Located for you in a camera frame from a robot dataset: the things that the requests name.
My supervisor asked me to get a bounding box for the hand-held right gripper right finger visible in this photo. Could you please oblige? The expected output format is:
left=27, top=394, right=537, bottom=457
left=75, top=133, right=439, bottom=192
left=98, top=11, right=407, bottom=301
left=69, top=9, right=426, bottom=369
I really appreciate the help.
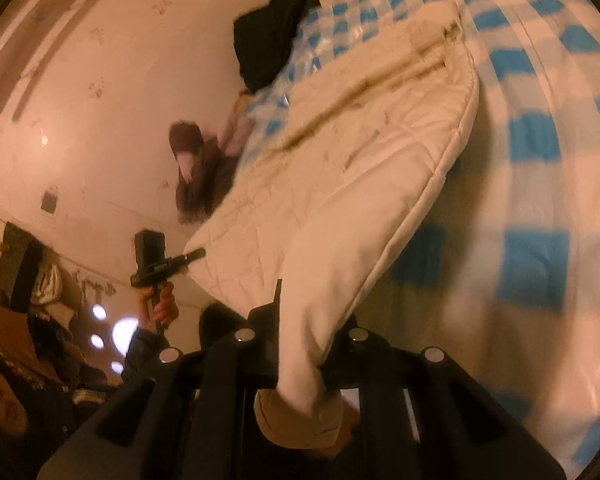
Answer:
left=322, top=316, right=566, bottom=480

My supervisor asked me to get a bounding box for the blue checkered plastic sheet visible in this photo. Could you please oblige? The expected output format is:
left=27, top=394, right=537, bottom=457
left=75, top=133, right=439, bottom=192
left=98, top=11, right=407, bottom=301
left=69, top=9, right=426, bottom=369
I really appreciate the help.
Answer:
left=240, top=0, right=600, bottom=476

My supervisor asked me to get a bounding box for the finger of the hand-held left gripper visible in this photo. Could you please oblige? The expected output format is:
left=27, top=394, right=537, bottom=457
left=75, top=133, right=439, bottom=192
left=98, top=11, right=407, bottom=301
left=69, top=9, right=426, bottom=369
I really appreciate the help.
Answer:
left=169, top=247, right=207, bottom=267

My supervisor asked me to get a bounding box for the pink and brown garment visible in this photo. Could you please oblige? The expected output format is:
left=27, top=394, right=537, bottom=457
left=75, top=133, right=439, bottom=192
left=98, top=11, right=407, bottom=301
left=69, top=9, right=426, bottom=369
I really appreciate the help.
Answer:
left=169, top=105, right=253, bottom=226

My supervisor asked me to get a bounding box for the person's left hand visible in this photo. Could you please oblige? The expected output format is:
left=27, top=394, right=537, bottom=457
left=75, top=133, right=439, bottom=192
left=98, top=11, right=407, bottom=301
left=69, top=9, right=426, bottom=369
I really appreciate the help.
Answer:
left=139, top=282, right=179, bottom=328

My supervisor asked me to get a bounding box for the ceiling lamp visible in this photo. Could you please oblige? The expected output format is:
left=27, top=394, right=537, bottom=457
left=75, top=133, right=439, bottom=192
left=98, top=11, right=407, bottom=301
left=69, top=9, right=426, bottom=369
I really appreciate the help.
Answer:
left=87, top=302, right=141, bottom=376

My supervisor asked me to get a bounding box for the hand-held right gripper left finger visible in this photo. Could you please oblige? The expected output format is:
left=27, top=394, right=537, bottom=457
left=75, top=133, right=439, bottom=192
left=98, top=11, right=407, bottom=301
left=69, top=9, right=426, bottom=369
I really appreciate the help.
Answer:
left=37, top=280, right=283, bottom=480

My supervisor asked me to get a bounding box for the cream quilted coat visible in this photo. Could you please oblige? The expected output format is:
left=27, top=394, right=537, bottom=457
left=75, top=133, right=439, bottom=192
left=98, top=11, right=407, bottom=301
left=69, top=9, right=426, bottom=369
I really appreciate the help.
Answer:
left=185, top=0, right=481, bottom=448

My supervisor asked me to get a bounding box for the person's left forearm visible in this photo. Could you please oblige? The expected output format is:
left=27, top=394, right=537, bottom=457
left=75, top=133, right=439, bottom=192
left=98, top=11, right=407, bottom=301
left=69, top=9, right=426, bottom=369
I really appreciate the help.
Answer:
left=121, top=325, right=173, bottom=386

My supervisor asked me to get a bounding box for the person's torso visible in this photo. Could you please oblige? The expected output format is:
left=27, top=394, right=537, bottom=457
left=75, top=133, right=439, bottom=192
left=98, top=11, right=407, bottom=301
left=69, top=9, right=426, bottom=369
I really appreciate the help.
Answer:
left=0, top=375, right=131, bottom=480

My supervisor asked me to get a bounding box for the pile of clothes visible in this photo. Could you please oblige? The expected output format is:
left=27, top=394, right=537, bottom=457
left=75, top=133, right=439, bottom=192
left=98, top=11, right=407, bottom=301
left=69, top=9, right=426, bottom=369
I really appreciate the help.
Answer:
left=0, top=222, right=111, bottom=396

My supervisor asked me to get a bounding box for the black jacket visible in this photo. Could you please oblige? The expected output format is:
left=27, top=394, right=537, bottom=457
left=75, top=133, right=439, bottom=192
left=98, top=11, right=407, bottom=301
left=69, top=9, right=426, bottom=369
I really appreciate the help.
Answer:
left=232, top=0, right=331, bottom=93

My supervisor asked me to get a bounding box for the person's head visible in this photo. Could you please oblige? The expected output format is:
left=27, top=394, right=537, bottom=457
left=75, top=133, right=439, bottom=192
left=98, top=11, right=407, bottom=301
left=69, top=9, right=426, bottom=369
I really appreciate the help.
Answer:
left=0, top=355, right=29, bottom=436

